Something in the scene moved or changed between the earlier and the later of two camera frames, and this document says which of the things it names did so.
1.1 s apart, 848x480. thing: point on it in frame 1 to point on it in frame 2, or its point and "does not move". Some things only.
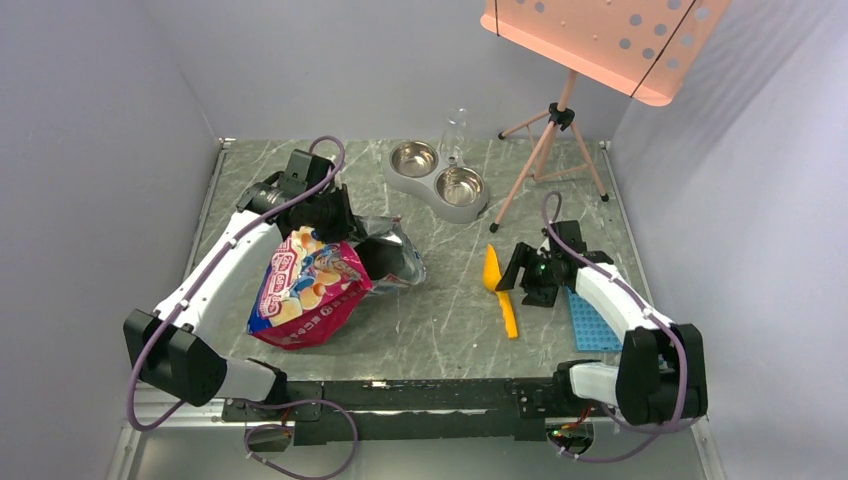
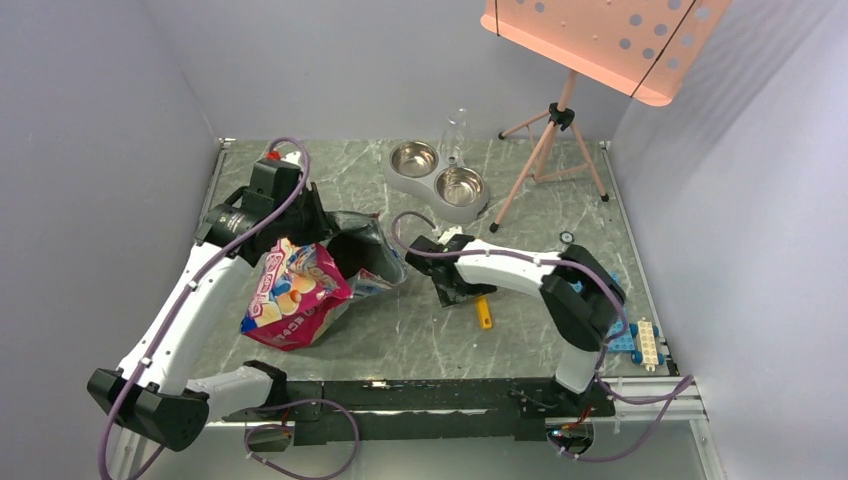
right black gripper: x=527 y=257 to x=474 y=290
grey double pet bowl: x=459 y=191 does not move
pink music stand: x=643 y=48 does not move
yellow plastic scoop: x=492 y=276 to x=484 y=318
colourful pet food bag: x=310 y=290 does not move
